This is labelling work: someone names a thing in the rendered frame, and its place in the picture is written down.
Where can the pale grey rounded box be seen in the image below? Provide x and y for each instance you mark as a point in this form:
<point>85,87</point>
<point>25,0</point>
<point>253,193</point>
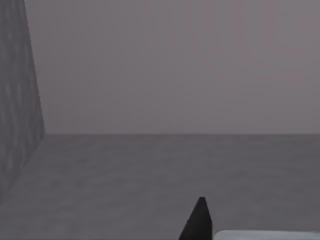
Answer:
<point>267,235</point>

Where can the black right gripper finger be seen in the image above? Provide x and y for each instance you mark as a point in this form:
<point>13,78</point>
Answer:
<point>200,222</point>

